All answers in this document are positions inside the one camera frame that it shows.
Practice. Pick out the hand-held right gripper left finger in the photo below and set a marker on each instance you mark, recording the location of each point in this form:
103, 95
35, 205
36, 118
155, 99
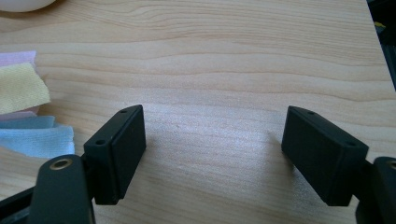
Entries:
124, 155

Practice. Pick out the pink cloth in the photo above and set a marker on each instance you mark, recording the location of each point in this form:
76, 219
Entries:
17, 57

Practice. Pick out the white plastic bin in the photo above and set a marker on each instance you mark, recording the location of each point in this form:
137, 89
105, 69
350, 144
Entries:
21, 3

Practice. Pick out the yellow cloth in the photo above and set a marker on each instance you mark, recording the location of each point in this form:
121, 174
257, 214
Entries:
21, 87

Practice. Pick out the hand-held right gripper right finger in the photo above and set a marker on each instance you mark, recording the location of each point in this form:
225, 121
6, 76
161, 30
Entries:
323, 155

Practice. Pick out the blue cloth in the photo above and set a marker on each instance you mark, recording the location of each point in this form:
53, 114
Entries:
40, 140

